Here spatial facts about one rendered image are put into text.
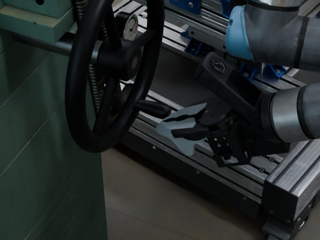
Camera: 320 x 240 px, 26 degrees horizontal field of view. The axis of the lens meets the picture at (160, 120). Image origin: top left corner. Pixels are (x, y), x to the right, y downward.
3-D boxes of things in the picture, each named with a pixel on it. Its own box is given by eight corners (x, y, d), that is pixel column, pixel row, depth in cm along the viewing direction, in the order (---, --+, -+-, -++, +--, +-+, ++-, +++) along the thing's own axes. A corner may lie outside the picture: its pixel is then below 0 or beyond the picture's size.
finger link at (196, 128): (171, 145, 104) (220, 137, 99) (166, 136, 103) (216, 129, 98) (183, 125, 107) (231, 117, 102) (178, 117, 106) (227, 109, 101)
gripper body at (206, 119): (214, 169, 104) (286, 161, 97) (189, 125, 101) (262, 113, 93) (231, 137, 110) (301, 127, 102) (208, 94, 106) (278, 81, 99)
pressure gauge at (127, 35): (125, 60, 134) (124, 25, 129) (107, 55, 136) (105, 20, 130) (139, 42, 139) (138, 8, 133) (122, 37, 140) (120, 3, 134)
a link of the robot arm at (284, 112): (291, 107, 91) (307, 72, 96) (260, 112, 94) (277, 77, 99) (311, 151, 94) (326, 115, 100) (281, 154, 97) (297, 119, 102)
